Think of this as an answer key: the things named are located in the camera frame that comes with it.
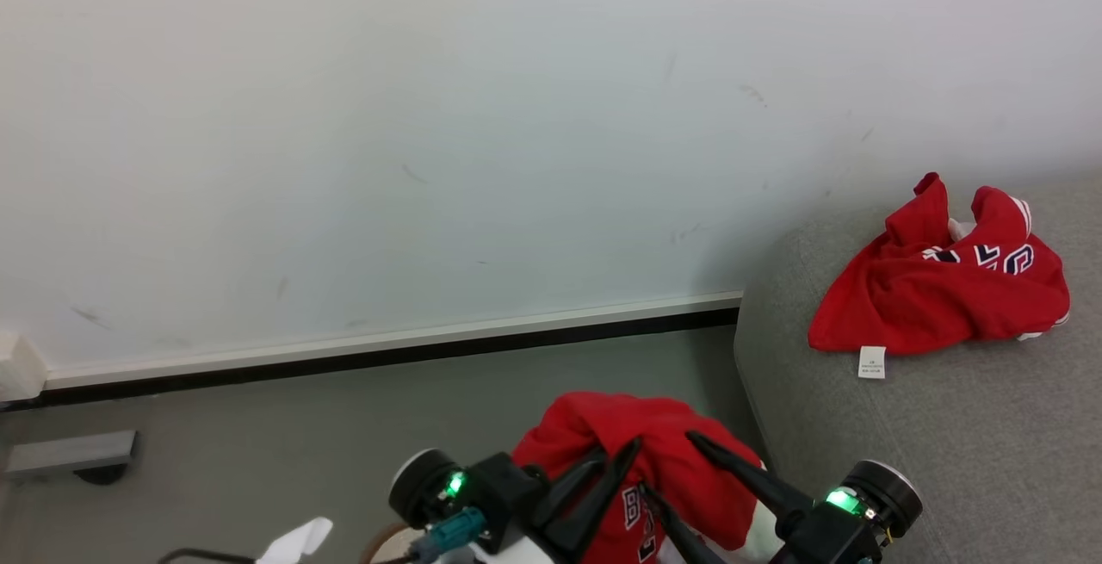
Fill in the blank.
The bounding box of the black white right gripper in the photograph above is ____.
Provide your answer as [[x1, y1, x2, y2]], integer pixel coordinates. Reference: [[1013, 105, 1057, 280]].
[[641, 431, 925, 564]]

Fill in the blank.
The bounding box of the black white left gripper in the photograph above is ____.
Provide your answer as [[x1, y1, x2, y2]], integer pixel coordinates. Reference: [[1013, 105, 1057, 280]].
[[387, 437, 644, 564]]

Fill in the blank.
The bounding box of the red jersey with white lettering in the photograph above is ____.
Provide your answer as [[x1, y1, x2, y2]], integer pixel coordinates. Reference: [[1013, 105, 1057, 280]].
[[511, 391, 767, 564]]

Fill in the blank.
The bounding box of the red jersey with care label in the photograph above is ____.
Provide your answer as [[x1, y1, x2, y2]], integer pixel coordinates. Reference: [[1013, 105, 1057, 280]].
[[808, 171, 1072, 381]]

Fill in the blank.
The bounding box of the grey fabric sofa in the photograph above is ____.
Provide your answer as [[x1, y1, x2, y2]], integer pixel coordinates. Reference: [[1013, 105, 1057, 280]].
[[734, 170, 1102, 564]]

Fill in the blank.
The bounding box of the beige plastic laundry basket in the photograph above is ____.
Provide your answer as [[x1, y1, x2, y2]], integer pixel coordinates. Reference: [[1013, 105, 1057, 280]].
[[362, 521, 776, 564]]

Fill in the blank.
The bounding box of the white black skirting board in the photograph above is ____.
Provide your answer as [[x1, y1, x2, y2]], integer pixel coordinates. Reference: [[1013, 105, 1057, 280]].
[[0, 291, 744, 412]]

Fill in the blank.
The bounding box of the white paper tag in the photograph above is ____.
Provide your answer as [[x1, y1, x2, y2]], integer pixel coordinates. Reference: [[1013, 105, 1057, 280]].
[[255, 516, 335, 564]]

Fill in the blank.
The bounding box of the black caster wheel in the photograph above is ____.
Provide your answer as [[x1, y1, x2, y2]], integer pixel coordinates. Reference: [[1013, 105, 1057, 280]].
[[72, 463, 129, 487]]

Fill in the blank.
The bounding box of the teal cable connector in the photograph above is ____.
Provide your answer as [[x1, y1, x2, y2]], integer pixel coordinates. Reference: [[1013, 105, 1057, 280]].
[[408, 506, 490, 564]]

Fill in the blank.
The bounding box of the thin black cable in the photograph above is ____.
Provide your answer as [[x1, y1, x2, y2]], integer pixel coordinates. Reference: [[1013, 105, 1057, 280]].
[[158, 549, 259, 564]]

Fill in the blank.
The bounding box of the grey metal frame foot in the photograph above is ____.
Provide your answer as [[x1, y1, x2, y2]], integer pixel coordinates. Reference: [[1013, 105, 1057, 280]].
[[6, 430, 139, 476]]

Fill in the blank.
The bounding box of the white wall socket box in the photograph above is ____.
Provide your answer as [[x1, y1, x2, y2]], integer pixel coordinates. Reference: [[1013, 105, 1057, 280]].
[[0, 331, 49, 404]]

